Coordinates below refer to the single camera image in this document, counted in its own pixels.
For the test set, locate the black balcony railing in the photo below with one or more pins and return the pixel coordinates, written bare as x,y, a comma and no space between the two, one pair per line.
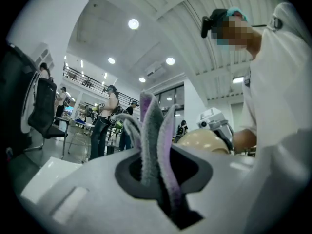
97,84

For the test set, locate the rectangular ceiling light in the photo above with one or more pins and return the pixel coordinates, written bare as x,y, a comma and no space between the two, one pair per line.
238,80

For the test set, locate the black head-mounted camera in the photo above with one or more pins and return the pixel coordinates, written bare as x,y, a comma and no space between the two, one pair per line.
206,28

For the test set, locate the black office chair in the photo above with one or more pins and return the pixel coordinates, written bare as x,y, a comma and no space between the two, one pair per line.
45,101

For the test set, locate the person's white shirt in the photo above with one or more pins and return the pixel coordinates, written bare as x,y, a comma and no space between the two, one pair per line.
275,94

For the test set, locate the white ceiling air unit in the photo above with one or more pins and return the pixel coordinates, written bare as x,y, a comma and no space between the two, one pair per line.
156,69

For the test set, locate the tan wooden bowl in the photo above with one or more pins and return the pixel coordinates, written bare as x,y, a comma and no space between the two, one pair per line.
202,140

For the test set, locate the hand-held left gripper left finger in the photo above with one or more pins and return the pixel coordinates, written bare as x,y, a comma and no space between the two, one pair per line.
97,199

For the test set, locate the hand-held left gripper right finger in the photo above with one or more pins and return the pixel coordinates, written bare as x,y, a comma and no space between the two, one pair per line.
243,191

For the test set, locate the purple grey cloth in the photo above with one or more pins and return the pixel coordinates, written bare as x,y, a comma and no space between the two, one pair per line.
151,135

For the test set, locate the person's head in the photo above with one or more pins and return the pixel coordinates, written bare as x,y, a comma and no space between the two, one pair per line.
236,35

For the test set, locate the round ceiling light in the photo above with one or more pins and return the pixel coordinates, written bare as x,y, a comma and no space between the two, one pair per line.
142,79
133,24
170,61
111,60

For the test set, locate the person's right forearm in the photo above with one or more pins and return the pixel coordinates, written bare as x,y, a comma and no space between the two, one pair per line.
243,140

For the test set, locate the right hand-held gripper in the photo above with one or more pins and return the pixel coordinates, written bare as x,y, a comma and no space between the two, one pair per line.
212,118

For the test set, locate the black white machine cabinet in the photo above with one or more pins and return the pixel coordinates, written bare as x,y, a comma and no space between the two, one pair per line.
14,94

